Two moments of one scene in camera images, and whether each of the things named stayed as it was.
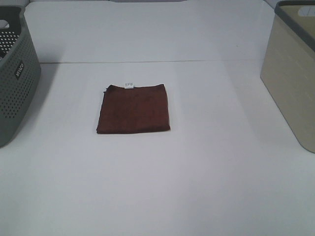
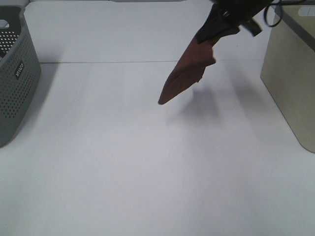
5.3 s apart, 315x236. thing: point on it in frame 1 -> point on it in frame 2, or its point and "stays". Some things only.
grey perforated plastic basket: [20, 72] stays
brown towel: [139, 109] -> [188, 70]
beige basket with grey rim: [288, 70] stays
